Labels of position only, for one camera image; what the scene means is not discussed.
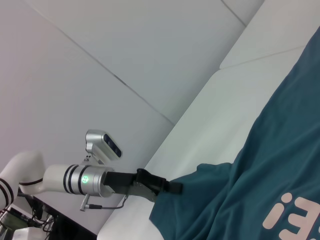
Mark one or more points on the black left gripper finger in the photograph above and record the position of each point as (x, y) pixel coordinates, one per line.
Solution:
(175, 188)

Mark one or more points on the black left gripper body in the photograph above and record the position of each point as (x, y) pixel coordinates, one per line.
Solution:
(150, 182)

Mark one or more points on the blue shirt with pink print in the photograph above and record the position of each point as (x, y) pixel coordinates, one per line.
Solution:
(250, 162)

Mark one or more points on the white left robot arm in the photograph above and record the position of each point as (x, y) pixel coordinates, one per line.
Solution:
(55, 178)

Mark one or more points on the white box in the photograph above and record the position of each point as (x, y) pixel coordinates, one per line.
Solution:
(27, 233)

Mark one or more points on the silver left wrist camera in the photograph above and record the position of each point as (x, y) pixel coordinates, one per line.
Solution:
(102, 142)

